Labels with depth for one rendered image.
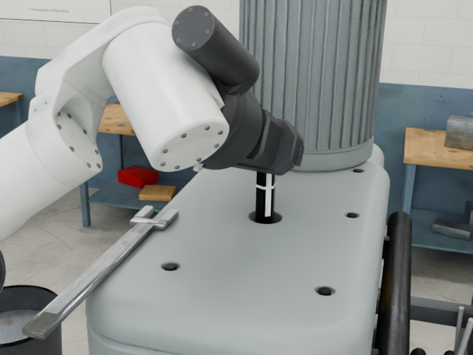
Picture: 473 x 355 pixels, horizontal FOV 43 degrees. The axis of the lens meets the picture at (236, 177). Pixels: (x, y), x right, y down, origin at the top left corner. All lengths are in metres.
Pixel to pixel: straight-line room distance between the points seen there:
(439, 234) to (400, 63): 1.33
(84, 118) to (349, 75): 0.39
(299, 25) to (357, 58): 0.09
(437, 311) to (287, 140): 0.51
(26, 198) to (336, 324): 0.26
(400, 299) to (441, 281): 3.83
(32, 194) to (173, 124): 0.13
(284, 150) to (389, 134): 4.38
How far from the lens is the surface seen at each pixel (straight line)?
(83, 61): 0.49
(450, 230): 4.64
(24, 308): 3.19
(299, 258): 0.59
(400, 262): 0.79
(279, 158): 0.61
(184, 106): 0.43
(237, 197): 0.72
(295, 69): 0.78
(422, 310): 1.04
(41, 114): 0.48
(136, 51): 0.46
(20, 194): 0.49
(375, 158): 1.34
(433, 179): 5.10
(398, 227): 0.88
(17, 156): 0.49
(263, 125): 0.58
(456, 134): 4.46
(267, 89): 0.80
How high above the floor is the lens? 2.17
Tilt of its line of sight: 21 degrees down
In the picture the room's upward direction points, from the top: 1 degrees clockwise
